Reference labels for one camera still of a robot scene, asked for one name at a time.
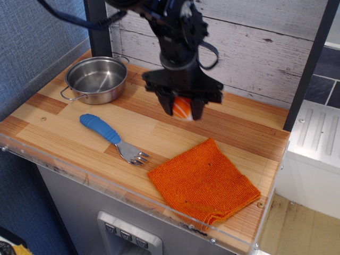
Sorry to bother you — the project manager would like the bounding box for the small stainless steel pot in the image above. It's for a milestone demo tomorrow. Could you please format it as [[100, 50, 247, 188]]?
[[60, 55, 130, 105]]

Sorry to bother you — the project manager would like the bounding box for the dark metal frame post left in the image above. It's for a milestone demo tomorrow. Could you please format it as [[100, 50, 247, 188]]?
[[83, 0, 112, 57]]

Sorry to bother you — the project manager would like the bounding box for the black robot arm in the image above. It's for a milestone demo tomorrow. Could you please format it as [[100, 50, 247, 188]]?
[[108, 1, 223, 120]]

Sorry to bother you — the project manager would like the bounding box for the dark metal frame post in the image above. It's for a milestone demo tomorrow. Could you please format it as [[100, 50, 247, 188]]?
[[283, 0, 339, 132], [83, 0, 112, 57]]

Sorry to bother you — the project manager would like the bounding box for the white grooved side unit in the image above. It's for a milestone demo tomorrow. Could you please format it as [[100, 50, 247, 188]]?
[[275, 100, 339, 218]]

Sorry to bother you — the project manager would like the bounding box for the orange knitted cloth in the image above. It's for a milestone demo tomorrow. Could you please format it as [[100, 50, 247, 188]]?
[[148, 138, 261, 231]]

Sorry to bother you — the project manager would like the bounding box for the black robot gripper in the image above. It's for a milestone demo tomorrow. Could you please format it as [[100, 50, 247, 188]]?
[[142, 54, 223, 121]]

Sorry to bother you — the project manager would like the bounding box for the dark metal frame post right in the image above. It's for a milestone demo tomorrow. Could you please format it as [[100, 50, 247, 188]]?
[[283, 0, 339, 132]]

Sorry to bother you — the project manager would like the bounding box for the blue handled metal fork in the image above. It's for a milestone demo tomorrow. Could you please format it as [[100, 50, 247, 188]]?
[[80, 114, 149, 166]]

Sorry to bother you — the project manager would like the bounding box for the salmon nigiri sushi toy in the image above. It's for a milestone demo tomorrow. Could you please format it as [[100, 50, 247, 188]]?
[[172, 97, 193, 121]]

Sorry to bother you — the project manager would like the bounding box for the grey cabinet with button panel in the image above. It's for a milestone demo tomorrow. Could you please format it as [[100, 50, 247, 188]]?
[[36, 163, 253, 255]]

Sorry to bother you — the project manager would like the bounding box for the clear acrylic table guard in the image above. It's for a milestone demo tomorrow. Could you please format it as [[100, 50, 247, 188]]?
[[0, 134, 290, 255]]

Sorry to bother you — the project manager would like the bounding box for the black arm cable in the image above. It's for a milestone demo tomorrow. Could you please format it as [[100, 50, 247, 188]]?
[[37, 0, 128, 30]]

